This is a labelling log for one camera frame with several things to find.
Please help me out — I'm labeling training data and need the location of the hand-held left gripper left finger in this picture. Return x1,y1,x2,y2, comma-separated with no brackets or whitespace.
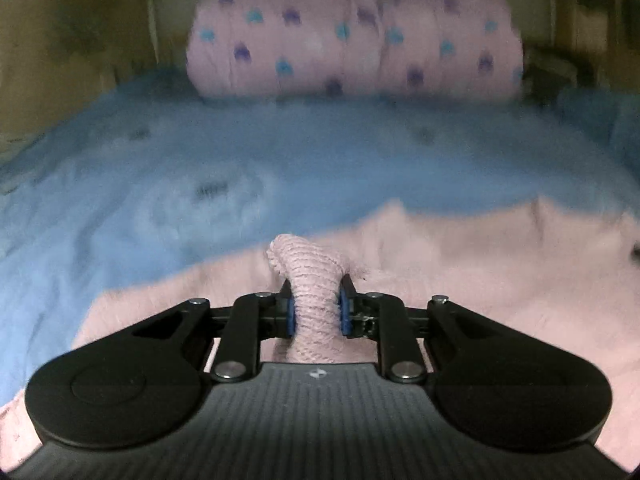
126,280,297,385

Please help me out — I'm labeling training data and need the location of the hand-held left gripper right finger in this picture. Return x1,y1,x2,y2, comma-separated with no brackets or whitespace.
337,277,506,385

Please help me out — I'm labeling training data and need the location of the pink knitted sweater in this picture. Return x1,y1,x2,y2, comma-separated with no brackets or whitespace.
0,197,640,471

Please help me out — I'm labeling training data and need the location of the blue bed sheet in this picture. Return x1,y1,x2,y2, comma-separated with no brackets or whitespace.
0,67,640,406

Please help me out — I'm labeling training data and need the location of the pink heart-patterned pillow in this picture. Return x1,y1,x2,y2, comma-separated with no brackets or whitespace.
186,0,526,103

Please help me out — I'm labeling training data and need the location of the wooden bed frame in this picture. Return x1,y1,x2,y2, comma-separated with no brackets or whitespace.
0,0,151,136

